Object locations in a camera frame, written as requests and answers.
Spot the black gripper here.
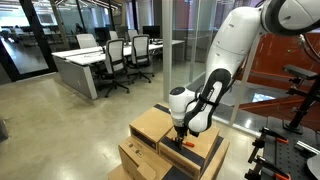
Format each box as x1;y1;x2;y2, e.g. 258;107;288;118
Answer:
172;123;189;151

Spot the orange capped white marker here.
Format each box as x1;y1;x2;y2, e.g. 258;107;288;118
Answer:
169;136;196;148

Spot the small cardboard box printed label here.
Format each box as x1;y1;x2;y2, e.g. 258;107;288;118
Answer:
158;124;221;180

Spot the small cardboard box dark tape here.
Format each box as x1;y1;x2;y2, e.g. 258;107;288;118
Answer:
128;103;176;154

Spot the large cardboard box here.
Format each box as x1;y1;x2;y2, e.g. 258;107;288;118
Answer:
117;134;231;180

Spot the black computer monitor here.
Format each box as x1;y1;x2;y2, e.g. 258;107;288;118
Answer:
142;25;161;39
94;26;111;43

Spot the long white office desk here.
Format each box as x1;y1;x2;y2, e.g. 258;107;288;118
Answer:
51;39;186;100

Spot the silver aluminium bar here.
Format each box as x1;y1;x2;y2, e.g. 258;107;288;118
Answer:
294;139;320;157

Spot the grey round plate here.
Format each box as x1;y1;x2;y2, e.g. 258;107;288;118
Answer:
306;153;320;180

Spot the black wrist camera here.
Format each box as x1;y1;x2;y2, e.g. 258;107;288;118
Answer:
189;129;201;139

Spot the black clamp orange handle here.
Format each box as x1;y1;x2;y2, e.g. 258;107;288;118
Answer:
251;126;289;164
244;154;293;180

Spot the white mesh black frame chair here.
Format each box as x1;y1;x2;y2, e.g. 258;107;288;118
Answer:
128;34;155;84
108;30;119;41
99;38;131;99
127;29;139;41
75;33;99;50

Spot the black camera stand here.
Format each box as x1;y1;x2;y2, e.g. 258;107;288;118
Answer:
282;64;320;134

